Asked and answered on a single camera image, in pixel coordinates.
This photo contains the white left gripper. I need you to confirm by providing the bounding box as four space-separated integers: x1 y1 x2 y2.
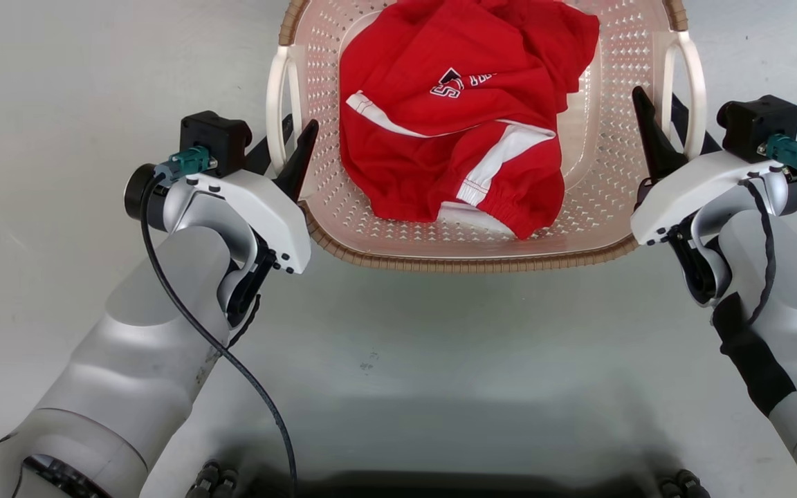
162 113 320 275

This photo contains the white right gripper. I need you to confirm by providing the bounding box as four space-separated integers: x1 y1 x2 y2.
630 86 791 247

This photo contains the pink perforated laundry basket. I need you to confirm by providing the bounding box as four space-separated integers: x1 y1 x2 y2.
266 0 708 274

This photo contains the red white sports garment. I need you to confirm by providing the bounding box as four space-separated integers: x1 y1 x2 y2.
338 0 601 241

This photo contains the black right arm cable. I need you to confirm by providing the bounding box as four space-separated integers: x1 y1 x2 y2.
740 177 778 327

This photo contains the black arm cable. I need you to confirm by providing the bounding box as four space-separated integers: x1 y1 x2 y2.
740 177 778 327
138 173 299 498

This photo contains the black fabric arm strap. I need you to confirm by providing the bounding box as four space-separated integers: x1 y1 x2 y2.
711 291 797 418

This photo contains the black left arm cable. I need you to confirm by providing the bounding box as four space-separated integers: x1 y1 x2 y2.
138 173 299 498

